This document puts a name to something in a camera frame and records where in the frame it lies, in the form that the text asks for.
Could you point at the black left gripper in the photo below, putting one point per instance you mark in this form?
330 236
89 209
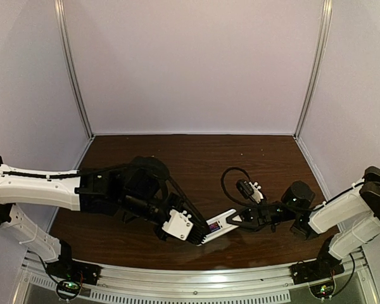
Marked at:
162 239

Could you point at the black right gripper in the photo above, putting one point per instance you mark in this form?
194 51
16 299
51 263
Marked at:
254 218

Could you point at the white remote control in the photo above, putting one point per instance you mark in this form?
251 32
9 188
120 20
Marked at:
224 228

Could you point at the blue red battery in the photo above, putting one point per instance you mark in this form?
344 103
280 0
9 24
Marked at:
214 227

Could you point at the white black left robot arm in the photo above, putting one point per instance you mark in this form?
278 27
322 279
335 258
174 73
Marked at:
137 188

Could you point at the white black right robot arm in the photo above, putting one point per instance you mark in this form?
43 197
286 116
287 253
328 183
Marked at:
360 201

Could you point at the left circuit board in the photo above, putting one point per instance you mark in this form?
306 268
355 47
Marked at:
68 290

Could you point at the circuit board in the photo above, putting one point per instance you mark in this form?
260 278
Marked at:
323 290
68 290

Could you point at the right circuit board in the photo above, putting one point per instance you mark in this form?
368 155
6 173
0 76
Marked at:
323 290

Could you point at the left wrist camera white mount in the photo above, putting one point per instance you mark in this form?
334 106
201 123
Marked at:
185 226

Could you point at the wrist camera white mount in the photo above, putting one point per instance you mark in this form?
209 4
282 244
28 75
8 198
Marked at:
185 226
250 190

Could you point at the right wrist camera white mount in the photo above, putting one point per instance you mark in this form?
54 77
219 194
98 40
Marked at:
250 190

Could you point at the front aluminium rail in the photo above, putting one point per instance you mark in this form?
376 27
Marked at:
272 284

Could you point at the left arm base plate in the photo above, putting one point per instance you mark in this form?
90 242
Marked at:
75 271

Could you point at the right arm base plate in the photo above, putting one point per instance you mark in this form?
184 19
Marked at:
313 271

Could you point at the right aluminium frame post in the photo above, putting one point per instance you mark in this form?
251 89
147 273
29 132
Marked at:
320 50

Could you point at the aluminium frame post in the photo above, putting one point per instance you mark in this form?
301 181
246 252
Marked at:
320 50
59 7

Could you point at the left aluminium frame post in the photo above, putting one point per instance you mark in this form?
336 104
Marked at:
59 7

